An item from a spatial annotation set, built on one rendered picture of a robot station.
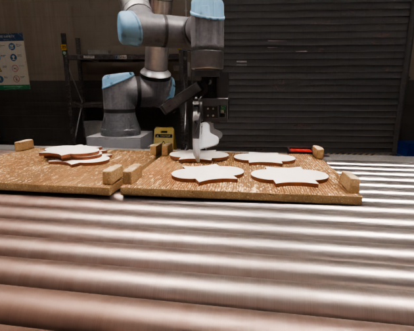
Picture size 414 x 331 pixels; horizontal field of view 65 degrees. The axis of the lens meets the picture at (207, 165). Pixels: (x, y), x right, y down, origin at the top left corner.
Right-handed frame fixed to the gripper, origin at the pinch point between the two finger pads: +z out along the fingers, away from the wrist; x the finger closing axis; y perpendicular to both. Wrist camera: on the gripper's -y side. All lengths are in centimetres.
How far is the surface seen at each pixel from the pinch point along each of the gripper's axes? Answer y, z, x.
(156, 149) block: -11.4, -0.7, 2.3
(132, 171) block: -8.4, -1.5, -23.8
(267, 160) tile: 16.5, 0.1, -4.0
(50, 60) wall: -317, -62, 446
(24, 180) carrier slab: -29.9, 1.0, -23.7
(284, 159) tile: 20.7, 0.1, -2.8
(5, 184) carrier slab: -32.4, 1.4, -25.6
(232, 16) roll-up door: -17, -125, 460
